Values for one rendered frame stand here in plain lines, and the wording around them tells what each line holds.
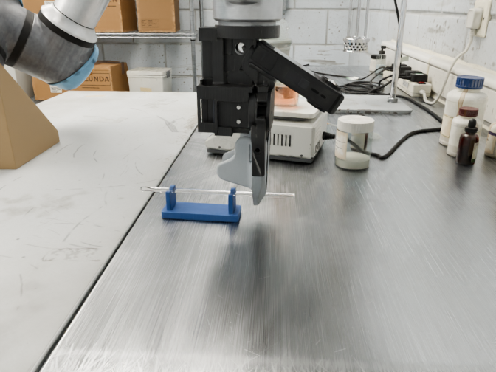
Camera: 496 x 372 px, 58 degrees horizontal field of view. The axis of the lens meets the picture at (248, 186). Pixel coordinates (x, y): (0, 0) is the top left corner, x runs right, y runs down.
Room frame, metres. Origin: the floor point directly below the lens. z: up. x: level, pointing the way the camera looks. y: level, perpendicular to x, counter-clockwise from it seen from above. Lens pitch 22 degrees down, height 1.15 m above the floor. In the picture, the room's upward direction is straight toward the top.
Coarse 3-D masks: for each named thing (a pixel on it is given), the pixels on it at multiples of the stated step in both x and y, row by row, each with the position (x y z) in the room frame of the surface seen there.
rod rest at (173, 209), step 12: (168, 192) 0.52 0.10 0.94; (168, 204) 0.52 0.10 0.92; (180, 204) 0.54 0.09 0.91; (192, 204) 0.54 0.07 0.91; (204, 204) 0.54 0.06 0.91; (216, 204) 0.54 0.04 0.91; (228, 204) 0.51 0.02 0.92; (168, 216) 0.52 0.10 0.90; (180, 216) 0.51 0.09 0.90; (192, 216) 0.51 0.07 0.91; (204, 216) 0.51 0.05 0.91; (216, 216) 0.51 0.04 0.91; (228, 216) 0.51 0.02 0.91
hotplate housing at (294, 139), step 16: (320, 112) 0.82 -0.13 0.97; (272, 128) 0.74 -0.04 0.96; (288, 128) 0.73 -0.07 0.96; (304, 128) 0.73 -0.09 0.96; (320, 128) 0.77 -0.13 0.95; (208, 144) 0.78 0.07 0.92; (224, 144) 0.77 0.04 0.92; (272, 144) 0.74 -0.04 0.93; (288, 144) 0.73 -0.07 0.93; (304, 144) 0.73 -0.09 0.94; (320, 144) 0.79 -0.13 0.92; (288, 160) 0.74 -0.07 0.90; (304, 160) 0.73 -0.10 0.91
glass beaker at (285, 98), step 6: (294, 60) 0.80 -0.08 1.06; (276, 84) 0.77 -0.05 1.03; (282, 84) 0.76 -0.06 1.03; (276, 90) 0.77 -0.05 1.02; (282, 90) 0.76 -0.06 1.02; (288, 90) 0.76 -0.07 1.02; (276, 96) 0.77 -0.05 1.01; (282, 96) 0.76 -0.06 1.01; (288, 96) 0.76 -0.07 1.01; (294, 96) 0.76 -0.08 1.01; (276, 102) 0.77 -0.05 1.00; (282, 102) 0.76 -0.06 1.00; (288, 102) 0.76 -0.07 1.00; (294, 102) 0.76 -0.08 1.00; (282, 108) 0.76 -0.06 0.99; (288, 108) 0.76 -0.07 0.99
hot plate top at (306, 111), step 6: (300, 102) 0.82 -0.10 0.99; (306, 102) 0.82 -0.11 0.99; (276, 108) 0.76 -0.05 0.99; (294, 108) 0.76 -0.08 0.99; (300, 108) 0.76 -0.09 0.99; (306, 108) 0.76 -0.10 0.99; (312, 108) 0.76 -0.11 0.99; (276, 114) 0.75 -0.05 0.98; (282, 114) 0.74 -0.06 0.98; (288, 114) 0.74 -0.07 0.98; (294, 114) 0.74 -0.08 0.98; (300, 114) 0.73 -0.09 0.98; (306, 114) 0.73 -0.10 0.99; (312, 114) 0.73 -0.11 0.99
